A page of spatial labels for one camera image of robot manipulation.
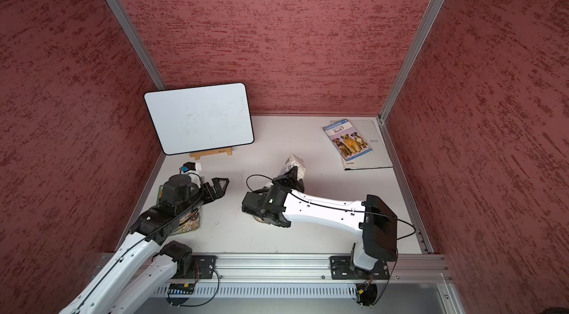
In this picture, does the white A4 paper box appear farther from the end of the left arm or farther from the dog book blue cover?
the end of the left arm

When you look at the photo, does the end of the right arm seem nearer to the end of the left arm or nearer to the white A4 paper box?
the end of the left arm

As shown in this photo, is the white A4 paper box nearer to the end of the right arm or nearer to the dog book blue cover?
the dog book blue cover

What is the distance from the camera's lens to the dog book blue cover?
105cm

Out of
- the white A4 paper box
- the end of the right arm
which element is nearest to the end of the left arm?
the end of the right arm

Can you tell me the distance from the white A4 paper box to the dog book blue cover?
14 millimetres

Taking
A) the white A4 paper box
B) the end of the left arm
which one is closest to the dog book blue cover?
the white A4 paper box

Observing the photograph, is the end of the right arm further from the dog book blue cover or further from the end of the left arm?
the dog book blue cover

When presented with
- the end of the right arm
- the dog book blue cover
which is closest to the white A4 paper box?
the dog book blue cover

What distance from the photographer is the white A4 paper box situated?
1.02 metres
